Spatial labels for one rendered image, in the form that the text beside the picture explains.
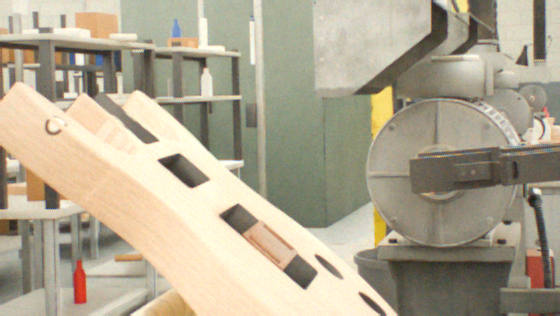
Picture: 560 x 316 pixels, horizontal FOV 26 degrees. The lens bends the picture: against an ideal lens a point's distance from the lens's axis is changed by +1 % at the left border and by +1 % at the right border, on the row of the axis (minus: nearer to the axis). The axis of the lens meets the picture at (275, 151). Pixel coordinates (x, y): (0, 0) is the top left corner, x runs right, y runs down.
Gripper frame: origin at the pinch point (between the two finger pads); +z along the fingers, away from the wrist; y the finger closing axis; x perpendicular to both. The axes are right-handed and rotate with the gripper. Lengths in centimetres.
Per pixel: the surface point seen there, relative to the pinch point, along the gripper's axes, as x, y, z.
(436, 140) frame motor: -1, 96, 8
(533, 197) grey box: -14, 117, -6
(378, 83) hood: 9, 98, 17
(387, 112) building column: -5, 813, 101
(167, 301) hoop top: -9.5, -2.8, 26.0
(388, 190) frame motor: -9, 97, 17
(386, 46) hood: 14, 68, 12
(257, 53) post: 40, 578, 146
